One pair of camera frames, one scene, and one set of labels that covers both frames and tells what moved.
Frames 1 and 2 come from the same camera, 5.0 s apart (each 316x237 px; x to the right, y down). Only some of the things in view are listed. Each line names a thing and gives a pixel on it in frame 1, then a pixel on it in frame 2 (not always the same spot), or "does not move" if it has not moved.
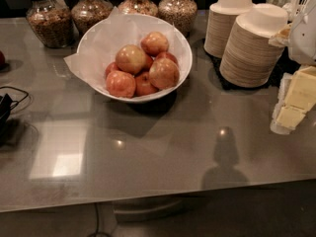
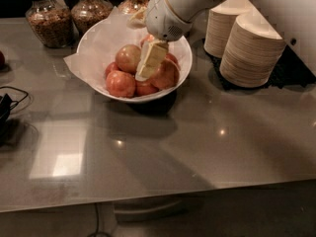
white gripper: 305,41 to 162,16
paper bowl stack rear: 221,17 does not move
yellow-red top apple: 130,59 does not move
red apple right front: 164,73 does not move
